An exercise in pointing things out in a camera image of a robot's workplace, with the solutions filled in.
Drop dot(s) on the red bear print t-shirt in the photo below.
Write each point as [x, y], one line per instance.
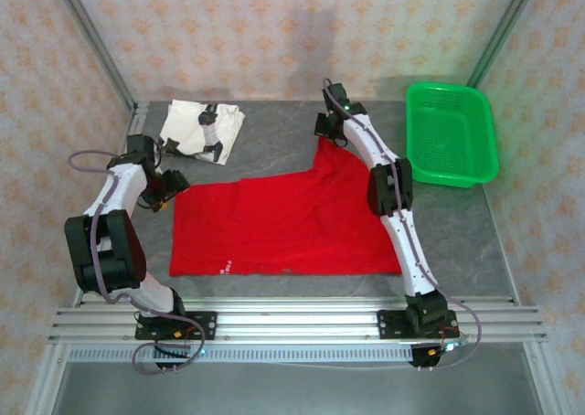
[274, 223]

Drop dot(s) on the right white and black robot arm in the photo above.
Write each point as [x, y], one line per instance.
[390, 186]

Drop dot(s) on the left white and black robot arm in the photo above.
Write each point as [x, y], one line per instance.
[105, 250]

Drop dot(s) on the white t-shirt with black print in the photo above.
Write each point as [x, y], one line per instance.
[187, 122]

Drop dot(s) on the green perforated plastic basket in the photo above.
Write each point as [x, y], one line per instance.
[450, 131]

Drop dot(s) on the grey metal lower panel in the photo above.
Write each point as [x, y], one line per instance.
[297, 392]

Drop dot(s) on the small lit circuit board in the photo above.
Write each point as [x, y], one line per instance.
[452, 346]

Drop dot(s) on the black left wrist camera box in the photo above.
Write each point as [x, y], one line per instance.
[177, 181]

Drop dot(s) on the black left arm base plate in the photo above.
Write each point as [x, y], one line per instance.
[205, 326]

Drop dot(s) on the aluminium frame post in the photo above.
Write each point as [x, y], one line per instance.
[503, 26]
[91, 40]

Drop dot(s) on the aluminium mounting rail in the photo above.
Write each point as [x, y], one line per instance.
[297, 323]

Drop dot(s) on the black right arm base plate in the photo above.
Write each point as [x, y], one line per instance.
[388, 323]

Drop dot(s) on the aluminium frame leg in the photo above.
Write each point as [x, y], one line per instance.
[45, 383]
[548, 383]

